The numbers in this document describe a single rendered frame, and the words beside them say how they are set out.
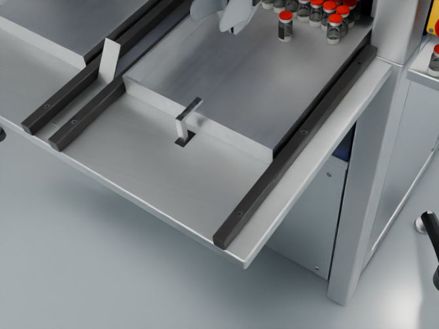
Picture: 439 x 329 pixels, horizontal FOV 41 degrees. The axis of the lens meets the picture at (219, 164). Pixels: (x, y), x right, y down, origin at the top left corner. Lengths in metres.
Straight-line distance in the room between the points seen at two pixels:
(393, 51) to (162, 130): 0.36
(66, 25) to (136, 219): 0.90
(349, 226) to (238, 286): 0.47
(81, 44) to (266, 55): 0.30
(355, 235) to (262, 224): 0.62
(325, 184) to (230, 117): 0.45
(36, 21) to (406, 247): 1.18
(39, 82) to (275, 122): 0.38
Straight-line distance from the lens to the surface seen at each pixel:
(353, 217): 1.28
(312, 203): 1.32
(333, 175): 1.20
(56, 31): 1.04
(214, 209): 0.75
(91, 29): 1.02
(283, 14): 0.93
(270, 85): 0.88
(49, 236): 1.86
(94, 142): 0.85
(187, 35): 0.97
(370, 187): 1.17
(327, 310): 1.64
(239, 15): 0.63
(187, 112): 0.79
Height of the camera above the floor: 1.51
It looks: 53 degrees down
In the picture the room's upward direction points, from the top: 7 degrees counter-clockwise
